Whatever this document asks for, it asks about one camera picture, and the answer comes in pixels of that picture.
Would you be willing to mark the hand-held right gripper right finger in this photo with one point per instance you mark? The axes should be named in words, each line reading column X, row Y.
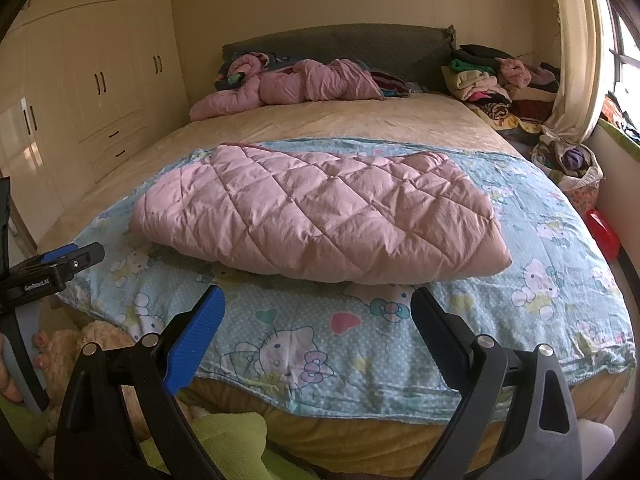
column 440, row 330

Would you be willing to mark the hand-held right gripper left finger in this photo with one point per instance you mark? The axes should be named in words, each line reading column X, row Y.
column 195, row 340

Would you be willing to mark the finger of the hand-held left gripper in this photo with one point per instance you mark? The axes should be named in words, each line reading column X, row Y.
column 60, row 254
column 85, row 260

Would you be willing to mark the pink quilted jacket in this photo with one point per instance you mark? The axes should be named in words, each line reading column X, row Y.
column 310, row 210

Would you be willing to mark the bag of clothes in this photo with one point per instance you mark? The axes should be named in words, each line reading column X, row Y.
column 575, row 160

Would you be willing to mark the pile of folded clothes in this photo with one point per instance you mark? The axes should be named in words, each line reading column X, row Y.
column 475, row 80

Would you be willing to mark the person's left hand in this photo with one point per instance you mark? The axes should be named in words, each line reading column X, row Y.
column 6, row 370

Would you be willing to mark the beige plush toy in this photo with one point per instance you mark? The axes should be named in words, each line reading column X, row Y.
column 100, row 332

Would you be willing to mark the light blue cartoon printed blanket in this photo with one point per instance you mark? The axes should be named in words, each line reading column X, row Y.
column 350, row 350

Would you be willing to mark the green fleece garment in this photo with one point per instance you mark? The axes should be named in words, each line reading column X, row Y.
column 225, row 430

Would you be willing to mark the cream wardrobe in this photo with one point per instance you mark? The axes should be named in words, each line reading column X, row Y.
column 100, row 85

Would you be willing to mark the red plastic object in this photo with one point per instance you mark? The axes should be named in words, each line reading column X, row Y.
column 602, row 232

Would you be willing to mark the dark patterned garment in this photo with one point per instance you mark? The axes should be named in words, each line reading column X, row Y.
column 227, row 80

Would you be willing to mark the bed with beige sheet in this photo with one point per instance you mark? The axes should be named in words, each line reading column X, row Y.
column 325, row 115

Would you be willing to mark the striped dark garment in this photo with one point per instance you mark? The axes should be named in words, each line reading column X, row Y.
column 395, row 85

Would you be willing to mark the colourful cloth heap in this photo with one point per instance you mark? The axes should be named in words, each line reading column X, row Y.
column 620, row 120

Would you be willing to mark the crumpled pink padded coat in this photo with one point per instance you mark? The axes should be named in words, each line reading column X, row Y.
column 310, row 82

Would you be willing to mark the grey padded headboard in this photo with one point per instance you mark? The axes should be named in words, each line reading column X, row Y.
column 350, row 45

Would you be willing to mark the cream curtain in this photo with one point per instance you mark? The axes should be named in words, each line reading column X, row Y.
column 575, row 60

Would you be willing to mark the window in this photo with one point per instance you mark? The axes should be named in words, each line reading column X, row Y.
column 627, row 45

